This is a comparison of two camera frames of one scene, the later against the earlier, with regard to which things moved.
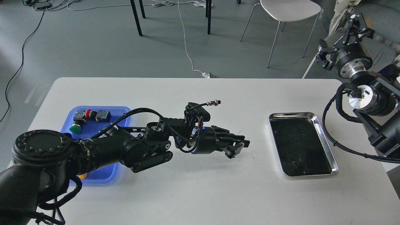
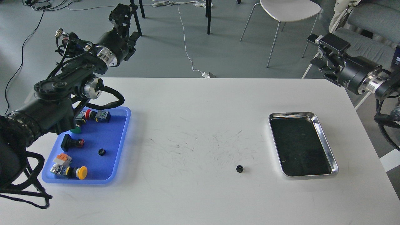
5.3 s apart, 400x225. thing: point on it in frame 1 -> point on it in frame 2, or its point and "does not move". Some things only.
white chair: [282, 11] does not move
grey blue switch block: [101, 116] does not move
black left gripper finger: [221, 132] -> [120, 17]
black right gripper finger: [357, 28] -> [330, 42]
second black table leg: [209, 10] does not move
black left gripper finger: [231, 151] -> [134, 37]
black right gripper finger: [321, 58] -> [332, 72]
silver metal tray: [302, 148] does not move
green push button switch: [79, 118] does not move
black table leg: [134, 10] does not move
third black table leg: [142, 8] does not move
